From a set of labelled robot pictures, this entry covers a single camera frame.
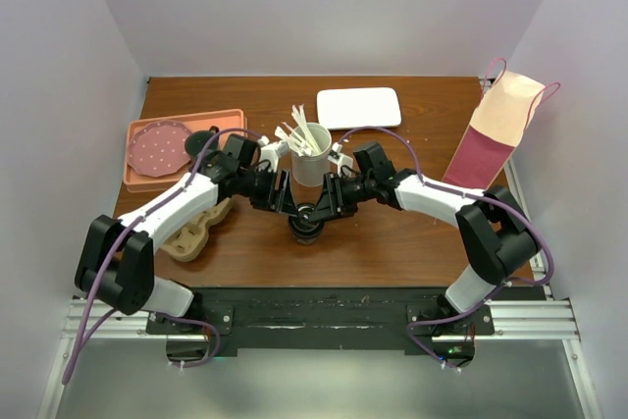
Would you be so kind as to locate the pink paper gift bag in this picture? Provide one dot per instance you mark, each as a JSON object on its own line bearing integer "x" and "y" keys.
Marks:
{"x": 507, "y": 106}

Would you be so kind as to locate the white rectangular plate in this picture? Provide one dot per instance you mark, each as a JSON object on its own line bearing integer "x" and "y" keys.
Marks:
{"x": 349, "y": 108}

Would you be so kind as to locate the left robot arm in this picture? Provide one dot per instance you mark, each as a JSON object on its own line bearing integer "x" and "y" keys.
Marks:
{"x": 116, "y": 265}

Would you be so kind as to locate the cardboard cup carrier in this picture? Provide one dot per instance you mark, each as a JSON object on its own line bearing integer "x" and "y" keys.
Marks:
{"x": 186, "y": 243}

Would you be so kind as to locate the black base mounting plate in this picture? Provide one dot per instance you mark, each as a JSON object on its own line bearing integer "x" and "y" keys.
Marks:
{"x": 367, "y": 318}

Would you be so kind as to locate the white paper stir sticks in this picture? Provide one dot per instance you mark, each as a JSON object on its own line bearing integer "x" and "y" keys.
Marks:
{"x": 301, "y": 141}

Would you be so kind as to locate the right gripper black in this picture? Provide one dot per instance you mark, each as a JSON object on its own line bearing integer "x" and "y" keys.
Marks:
{"x": 333, "y": 200}

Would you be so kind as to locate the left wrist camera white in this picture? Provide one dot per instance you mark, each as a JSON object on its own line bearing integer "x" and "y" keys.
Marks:
{"x": 272, "y": 152}

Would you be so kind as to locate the black coffee cup lid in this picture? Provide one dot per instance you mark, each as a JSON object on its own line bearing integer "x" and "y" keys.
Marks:
{"x": 300, "y": 226}

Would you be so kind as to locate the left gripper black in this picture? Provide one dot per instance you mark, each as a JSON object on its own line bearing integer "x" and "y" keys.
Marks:
{"x": 286, "y": 203}

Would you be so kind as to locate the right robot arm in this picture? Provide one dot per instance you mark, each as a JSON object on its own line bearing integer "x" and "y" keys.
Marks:
{"x": 497, "y": 239}

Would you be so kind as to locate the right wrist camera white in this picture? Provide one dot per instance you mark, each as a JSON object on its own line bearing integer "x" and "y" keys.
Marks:
{"x": 338, "y": 158}

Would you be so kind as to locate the white cylindrical holder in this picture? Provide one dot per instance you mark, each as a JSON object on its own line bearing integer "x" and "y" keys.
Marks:
{"x": 309, "y": 170}

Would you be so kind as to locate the dark green mug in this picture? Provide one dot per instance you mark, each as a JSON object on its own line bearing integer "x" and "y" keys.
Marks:
{"x": 197, "y": 140}

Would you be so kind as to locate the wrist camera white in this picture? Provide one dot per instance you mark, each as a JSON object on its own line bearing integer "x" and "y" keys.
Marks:
{"x": 272, "y": 152}
{"x": 338, "y": 158}

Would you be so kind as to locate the pink dotted plate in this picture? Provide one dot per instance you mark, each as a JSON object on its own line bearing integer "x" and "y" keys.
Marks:
{"x": 157, "y": 150}

